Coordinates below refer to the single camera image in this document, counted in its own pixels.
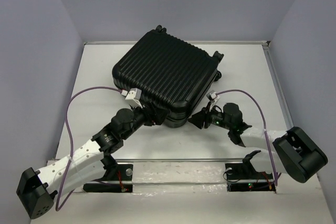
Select black hard-shell suitcase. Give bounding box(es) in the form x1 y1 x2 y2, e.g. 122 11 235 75
112 25 224 128

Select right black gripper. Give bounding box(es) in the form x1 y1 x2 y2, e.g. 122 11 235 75
187 101 232 130

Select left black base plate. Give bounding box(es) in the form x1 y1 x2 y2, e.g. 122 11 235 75
82 163 133 193

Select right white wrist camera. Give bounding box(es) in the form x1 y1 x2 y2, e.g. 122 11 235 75
206 90 220 110

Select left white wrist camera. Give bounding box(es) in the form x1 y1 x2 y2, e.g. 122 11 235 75
125 88 143 109

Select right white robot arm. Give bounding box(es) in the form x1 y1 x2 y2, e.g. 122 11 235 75
188 103 328 183

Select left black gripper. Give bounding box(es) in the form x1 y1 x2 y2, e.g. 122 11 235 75
121 101 170 140

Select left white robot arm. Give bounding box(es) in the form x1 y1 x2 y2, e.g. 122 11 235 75
16 103 169 219

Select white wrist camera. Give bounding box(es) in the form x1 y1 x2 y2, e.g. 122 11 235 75
206 90 220 110
125 88 143 109

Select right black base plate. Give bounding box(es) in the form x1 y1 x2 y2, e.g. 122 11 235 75
223 151 276 192

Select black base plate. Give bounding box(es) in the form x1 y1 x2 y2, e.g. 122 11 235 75
223 151 276 192
82 163 133 193

